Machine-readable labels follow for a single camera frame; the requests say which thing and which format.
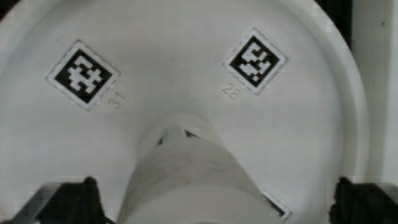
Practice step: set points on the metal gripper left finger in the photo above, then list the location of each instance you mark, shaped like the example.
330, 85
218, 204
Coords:
64, 204

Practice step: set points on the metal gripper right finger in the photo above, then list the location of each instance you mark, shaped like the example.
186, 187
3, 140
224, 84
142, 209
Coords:
364, 203

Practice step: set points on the white cylindrical table leg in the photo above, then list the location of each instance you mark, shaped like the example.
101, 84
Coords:
190, 187

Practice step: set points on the white round table top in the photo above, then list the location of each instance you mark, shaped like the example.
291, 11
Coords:
113, 61

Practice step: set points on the white right fence bar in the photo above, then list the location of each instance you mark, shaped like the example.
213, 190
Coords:
375, 51

